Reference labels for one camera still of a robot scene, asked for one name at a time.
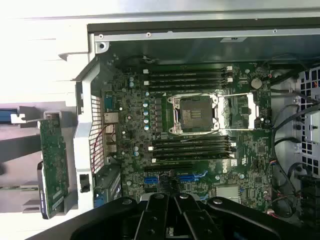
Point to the black RAM slot white clips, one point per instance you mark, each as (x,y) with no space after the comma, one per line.
(192,158)
(187,80)
(187,69)
(192,146)

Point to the hard disk blue carrier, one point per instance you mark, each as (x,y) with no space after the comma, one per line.
(7,116)

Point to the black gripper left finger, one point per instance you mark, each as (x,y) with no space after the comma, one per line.
(152,220)

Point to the CPU socket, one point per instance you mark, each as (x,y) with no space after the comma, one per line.
(197,113)

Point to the silver finned chipset heatsink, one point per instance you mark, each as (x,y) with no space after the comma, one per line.
(227,192)

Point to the dark grey open PC case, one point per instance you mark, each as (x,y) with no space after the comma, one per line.
(175,50)

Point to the silver disk bay cage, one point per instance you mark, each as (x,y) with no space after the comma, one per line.
(310,125)

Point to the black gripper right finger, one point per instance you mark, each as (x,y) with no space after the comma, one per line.
(192,220)

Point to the silver coin battery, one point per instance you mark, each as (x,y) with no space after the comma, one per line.
(256,83)

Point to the metal socket locking lever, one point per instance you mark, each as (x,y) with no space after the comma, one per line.
(175,112)

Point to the silver socket cover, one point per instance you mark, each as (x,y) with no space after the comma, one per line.
(252,110)

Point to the green motherboard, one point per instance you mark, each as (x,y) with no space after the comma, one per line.
(140,120)

